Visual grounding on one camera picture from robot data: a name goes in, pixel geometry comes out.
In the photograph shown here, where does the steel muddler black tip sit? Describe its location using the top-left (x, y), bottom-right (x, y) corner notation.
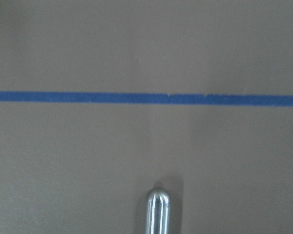
top-left (145, 188), bottom-right (171, 234)

